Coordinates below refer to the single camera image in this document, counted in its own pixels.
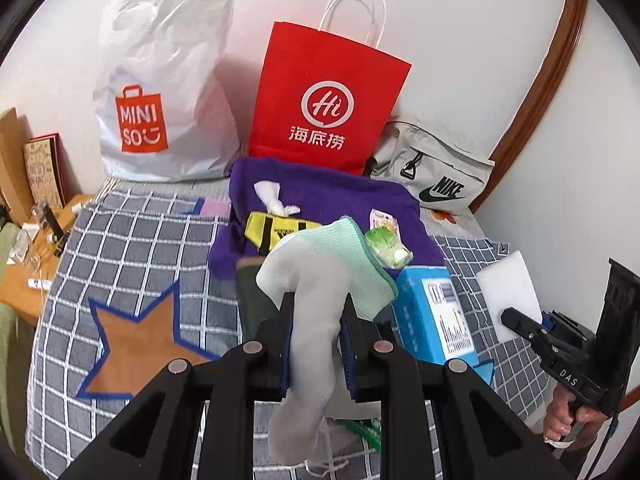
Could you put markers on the grey waist bag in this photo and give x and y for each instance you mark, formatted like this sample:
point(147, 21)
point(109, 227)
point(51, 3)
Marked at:
point(440, 170)

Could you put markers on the clear glass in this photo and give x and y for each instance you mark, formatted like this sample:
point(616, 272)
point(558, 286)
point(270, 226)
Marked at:
point(22, 250)

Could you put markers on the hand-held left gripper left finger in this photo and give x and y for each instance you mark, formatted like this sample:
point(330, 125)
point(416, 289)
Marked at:
point(275, 360)

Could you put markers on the white tissue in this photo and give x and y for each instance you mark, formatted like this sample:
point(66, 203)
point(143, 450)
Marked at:
point(272, 197)

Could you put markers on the wooden nightstand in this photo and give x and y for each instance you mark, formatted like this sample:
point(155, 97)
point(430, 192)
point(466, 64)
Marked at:
point(20, 290)

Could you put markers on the red paper bag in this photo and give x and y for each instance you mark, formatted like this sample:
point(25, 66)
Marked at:
point(325, 85)

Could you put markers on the person's right hand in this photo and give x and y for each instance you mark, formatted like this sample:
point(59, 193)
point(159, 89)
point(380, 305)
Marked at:
point(556, 417)

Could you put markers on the yellow small pouch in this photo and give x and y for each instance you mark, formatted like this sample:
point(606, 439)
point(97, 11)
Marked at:
point(265, 230)

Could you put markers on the small white tube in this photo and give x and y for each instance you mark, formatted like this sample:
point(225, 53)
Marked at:
point(38, 284)

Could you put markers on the dark green sachet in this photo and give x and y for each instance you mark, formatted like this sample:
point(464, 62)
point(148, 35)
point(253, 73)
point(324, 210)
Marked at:
point(360, 430)

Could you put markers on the purple towel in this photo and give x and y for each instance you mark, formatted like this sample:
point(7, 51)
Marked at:
point(340, 200)

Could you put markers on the fruit print sachet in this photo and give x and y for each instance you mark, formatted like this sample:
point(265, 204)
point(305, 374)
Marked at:
point(383, 220)

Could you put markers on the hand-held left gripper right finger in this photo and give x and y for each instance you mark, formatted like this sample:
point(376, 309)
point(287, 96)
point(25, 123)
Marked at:
point(352, 360)

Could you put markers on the white plastic shopping bag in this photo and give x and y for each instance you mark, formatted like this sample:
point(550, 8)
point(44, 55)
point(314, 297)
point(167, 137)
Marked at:
point(165, 60)

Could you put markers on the brown wooden door frame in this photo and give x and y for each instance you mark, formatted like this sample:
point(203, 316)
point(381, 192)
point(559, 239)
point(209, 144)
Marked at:
point(545, 80)

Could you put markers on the patterned brown book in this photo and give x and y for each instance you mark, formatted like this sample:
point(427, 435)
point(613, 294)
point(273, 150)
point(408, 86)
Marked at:
point(45, 170)

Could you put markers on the small black bottle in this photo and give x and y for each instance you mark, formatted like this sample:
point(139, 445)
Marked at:
point(52, 225)

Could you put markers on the grey checked tablecloth with stars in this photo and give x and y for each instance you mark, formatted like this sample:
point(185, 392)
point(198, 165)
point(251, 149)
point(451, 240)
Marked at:
point(150, 260)

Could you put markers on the wooden headboard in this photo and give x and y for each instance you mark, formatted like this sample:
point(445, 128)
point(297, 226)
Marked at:
point(12, 160)

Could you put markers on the dark green tin box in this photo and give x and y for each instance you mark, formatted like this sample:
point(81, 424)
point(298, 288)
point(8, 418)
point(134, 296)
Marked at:
point(255, 300)

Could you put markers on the white fruit print table cover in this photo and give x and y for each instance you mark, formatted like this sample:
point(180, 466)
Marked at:
point(450, 220)

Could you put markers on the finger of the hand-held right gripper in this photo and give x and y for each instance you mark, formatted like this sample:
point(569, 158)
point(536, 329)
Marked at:
point(525, 331)
point(567, 329)

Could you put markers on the green tissue packet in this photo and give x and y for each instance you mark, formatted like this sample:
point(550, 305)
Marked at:
point(385, 247)

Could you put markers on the blue tissue pack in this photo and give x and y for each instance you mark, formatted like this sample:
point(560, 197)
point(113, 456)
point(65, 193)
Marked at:
point(425, 310)

